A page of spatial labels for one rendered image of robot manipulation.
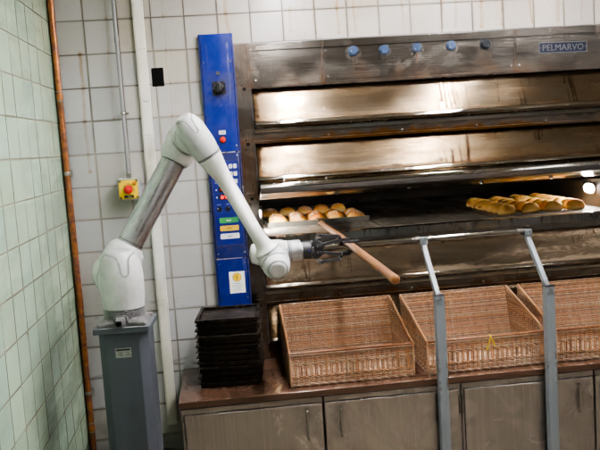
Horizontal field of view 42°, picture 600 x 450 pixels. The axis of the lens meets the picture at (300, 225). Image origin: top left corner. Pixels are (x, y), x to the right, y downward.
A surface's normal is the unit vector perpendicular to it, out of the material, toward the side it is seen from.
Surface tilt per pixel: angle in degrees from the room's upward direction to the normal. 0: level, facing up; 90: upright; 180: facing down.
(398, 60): 90
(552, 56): 90
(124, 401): 90
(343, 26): 90
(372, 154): 70
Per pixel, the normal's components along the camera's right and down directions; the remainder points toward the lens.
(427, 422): 0.11, 0.08
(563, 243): 0.07, -0.25
